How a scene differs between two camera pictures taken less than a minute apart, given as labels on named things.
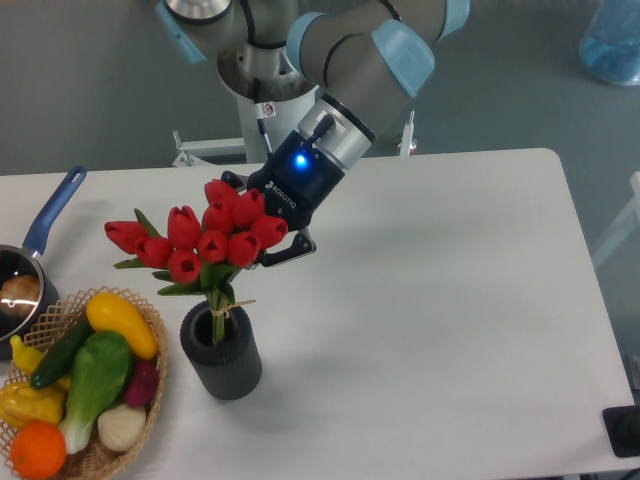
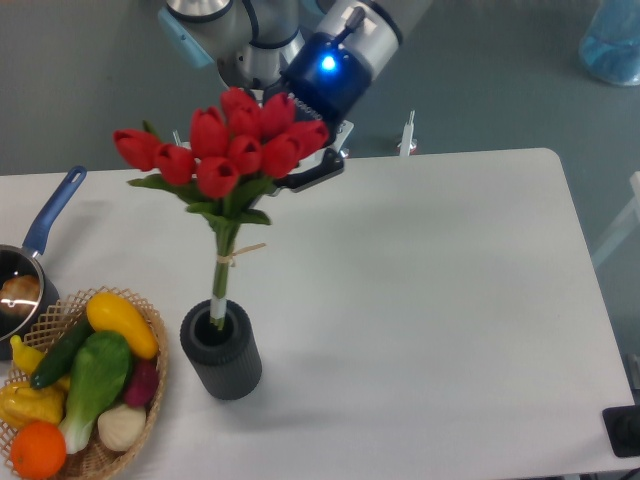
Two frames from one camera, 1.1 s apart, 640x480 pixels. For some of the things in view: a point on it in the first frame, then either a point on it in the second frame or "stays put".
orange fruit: (38, 449) stays put
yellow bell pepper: (21, 404) stays put
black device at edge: (622, 427) stays put
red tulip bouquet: (203, 256) to (233, 154)
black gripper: (295, 182) to (326, 81)
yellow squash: (108, 312) stays put
